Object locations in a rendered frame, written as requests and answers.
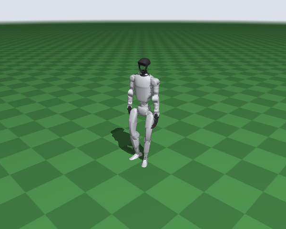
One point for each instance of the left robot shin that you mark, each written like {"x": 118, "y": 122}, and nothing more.
{"x": 146, "y": 149}

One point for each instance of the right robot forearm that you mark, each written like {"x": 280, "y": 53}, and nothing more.
{"x": 130, "y": 101}

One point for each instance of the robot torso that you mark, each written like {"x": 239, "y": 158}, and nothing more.
{"x": 144, "y": 92}

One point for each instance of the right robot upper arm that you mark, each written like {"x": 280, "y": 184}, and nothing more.
{"x": 132, "y": 85}

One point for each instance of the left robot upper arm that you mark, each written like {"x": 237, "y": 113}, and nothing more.
{"x": 155, "y": 82}

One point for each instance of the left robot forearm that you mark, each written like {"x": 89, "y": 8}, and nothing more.
{"x": 156, "y": 107}

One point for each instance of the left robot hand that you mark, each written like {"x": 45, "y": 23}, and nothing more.
{"x": 155, "y": 121}

